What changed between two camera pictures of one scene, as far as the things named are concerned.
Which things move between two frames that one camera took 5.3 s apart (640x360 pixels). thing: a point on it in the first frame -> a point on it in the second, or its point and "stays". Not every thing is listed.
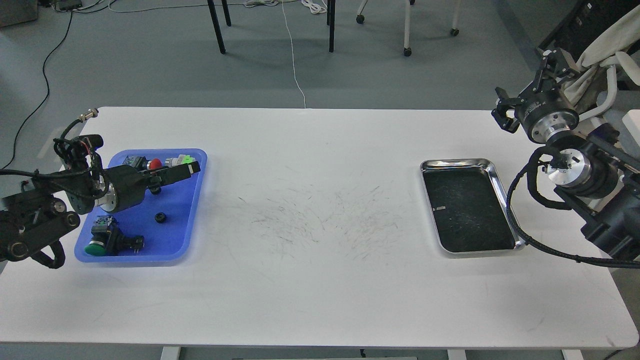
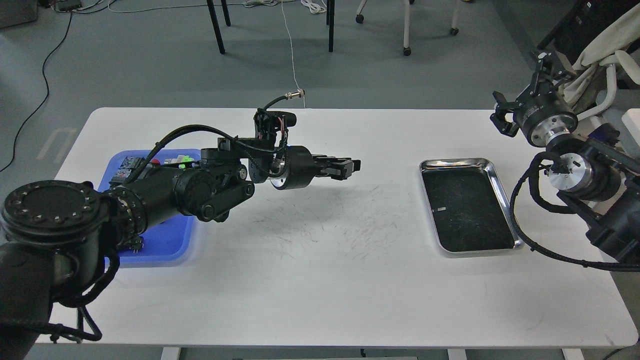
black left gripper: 130,186 -> 300,165
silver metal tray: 468,207 stays
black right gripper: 544,113 stays
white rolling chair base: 407,52 stays
